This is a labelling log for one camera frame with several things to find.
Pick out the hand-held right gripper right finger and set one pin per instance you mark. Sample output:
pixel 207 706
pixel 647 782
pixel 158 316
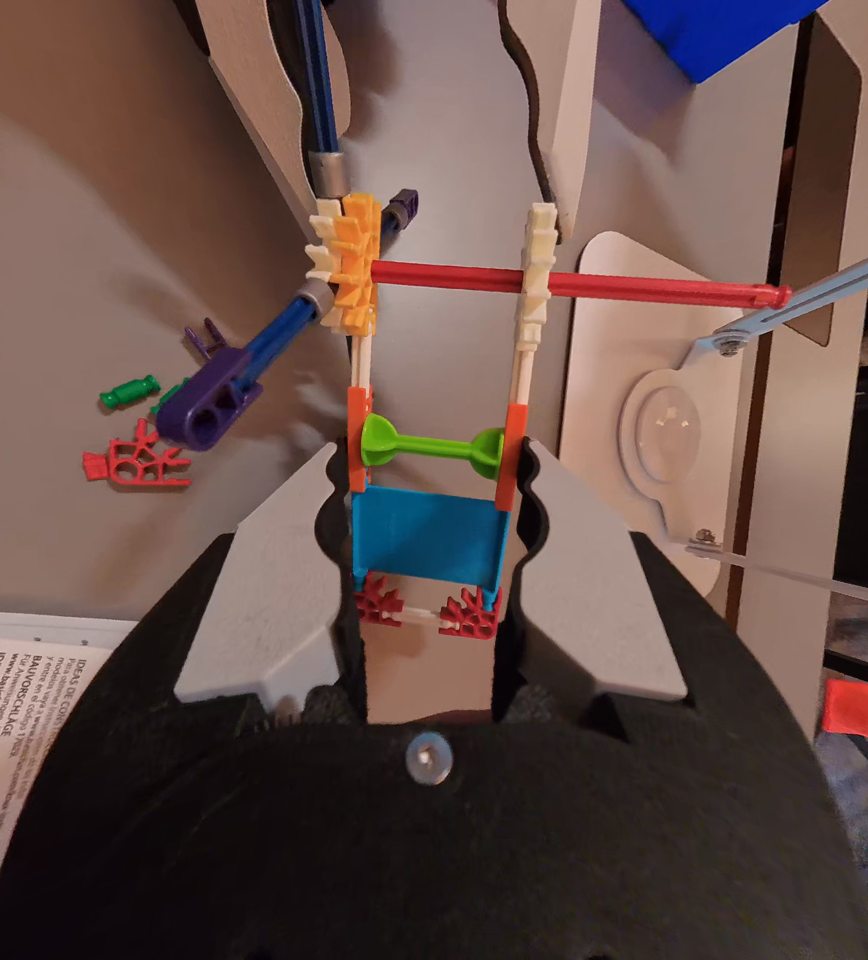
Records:
pixel 591 600

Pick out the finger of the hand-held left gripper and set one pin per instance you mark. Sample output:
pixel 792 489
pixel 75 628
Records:
pixel 561 90
pixel 246 67

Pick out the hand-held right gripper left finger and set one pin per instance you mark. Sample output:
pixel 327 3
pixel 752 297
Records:
pixel 269 600

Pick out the blue plastic rod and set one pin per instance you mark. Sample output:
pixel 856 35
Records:
pixel 276 337
pixel 318 75

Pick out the colourful toy car frame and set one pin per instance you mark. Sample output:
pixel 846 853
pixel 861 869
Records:
pixel 426 532

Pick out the purple clip connector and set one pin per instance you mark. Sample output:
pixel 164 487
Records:
pixel 205 337
pixel 404 199
pixel 216 382

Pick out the small white snowflake connector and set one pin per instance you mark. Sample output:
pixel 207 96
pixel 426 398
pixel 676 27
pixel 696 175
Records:
pixel 321 255

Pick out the blue plastic bin with tag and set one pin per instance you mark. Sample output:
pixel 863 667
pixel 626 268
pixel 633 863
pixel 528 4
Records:
pixel 704 30

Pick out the red fan connector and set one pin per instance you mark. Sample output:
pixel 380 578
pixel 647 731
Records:
pixel 141 450

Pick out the small red connector piece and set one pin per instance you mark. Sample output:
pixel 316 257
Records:
pixel 94 465

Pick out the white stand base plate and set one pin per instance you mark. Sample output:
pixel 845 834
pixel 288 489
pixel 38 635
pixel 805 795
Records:
pixel 614 337

